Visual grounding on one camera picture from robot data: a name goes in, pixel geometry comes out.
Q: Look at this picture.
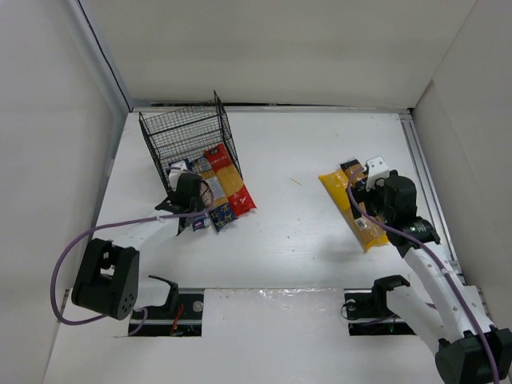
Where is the blue Barilla spaghetti box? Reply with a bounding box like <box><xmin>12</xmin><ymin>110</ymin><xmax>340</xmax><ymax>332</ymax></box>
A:
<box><xmin>167</xmin><ymin>159</ymin><xmax>212</xmax><ymax>233</ymax></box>

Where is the blue patterned spaghetti bag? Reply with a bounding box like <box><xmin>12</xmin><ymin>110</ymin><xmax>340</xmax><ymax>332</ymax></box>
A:
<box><xmin>191</xmin><ymin>155</ymin><xmax>237</xmax><ymax>234</ymax></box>

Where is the yellow spaghetti bag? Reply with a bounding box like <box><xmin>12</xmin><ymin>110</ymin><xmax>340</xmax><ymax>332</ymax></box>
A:
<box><xmin>318</xmin><ymin>169</ymin><xmax>391</xmax><ymax>254</ymax></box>

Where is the dark label spaghetti bag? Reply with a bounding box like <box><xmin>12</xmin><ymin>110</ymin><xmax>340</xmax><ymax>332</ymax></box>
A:
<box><xmin>340</xmin><ymin>158</ymin><xmax>368</xmax><ymax>182</ymax></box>

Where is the red spaghetti bag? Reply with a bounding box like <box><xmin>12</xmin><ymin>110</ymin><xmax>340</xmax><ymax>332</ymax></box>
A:
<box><xmin>204</xmin><ymin>143</ymin><xmax>257</xmax><ymax>217</ymax></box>

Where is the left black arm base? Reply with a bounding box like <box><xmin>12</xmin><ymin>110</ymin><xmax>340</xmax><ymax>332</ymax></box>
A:
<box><xmin>127</xmin><ymin>275</ymin><xmax>205</xmax><ymax>338</ymax></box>

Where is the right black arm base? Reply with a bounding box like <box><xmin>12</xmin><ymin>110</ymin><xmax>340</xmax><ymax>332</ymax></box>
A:
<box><xmin>340</xmin><ymin>275</ymin><xmax>415</xmax><ymax>337</ymax></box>

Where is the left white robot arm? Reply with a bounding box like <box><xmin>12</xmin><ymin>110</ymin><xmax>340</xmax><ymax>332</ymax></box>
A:
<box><xmin>71</xmin><ymin>172</ymin><xmax>207</xmax><ymax>320</ymax></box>

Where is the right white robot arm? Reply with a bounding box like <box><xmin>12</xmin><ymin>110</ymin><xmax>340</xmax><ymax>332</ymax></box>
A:
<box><xmin>346</xmin><ymin>164</ymin><xmax>511</xmax><ymax>383</ymax></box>

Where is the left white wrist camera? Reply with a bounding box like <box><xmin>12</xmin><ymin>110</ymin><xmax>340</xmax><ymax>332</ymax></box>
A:
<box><xmin>167</xmin><ymin>159</ymin><xmax>193</xmax><ymax>190</ymax></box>

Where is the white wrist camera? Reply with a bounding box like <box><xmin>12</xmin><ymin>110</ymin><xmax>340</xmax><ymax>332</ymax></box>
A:
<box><xmin>167</xmin><ymin>159</ymin><xmax>193</xmax><ymax>190</ymax></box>
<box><xmin>365</xmin><ymin>156</ymin><xmax>390</xmax><ymax>190</ymax></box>

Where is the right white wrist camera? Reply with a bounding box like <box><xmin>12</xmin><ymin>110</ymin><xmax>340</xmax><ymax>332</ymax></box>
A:
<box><xmin>365</xmin><ymin>156</ymin><xmax>390</xmax><ymax>190</ymax></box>

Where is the black wire mesh shelf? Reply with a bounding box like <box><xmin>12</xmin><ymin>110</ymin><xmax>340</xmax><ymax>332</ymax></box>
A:
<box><xmin>138</xmin><ymin>93</ymin><xmax>241</xmax><ymax>194</ymax></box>

